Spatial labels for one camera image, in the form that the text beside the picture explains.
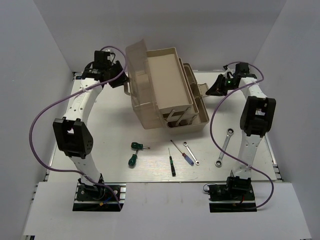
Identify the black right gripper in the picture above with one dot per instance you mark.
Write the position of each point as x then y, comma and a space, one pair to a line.
217, 89

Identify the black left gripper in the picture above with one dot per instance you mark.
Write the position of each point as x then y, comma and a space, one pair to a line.
122, 79

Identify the large silver ratchet wrench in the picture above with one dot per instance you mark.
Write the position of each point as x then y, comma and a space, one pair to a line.
229, 134

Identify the beige toolbox with clear lid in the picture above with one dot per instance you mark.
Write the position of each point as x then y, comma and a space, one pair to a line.
164, 91

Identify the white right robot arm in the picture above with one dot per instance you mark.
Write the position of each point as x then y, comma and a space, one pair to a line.
255, 121

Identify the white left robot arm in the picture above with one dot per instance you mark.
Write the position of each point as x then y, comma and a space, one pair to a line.
71, 132

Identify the small silver combination wrench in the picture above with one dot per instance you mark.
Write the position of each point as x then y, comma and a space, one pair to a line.
191, 153

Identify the stubby green screwdriver upper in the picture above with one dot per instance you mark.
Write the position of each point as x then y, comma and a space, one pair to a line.
138, 146

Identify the stubby green screwdriver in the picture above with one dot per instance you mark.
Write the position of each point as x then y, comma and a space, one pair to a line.
138, 146
132, 161

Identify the thin black precision screwdriver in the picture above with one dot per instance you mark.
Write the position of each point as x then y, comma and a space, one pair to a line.
173, 171

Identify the stubby green screwdriver lower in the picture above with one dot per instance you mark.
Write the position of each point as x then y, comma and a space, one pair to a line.
132, 161

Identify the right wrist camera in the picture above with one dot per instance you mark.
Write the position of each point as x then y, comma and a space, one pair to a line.
228, 73

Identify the red blue handled screwdriver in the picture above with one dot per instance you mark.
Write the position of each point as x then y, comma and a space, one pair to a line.
185, 156

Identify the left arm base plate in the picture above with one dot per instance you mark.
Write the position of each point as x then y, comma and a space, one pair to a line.
105, 201

